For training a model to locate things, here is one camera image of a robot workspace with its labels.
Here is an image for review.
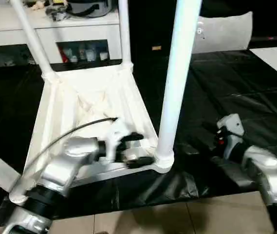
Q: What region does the white plastic table top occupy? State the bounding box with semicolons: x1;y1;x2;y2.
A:
9;63;176;205

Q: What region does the grey pillow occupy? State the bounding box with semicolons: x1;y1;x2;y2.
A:
191;12;254;54

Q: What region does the grey black bag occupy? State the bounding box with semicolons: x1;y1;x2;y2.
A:
46;0;117;19

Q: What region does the white cabinet with glass doors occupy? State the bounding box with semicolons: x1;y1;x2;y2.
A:
0;0;122;68

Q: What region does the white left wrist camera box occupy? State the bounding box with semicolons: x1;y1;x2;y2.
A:
98;119;131;165

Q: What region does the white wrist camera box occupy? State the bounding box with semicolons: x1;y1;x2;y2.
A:
216;114;246;160
98;119;131;165

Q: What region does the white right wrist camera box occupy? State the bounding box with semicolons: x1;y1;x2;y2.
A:
216;114;246;160

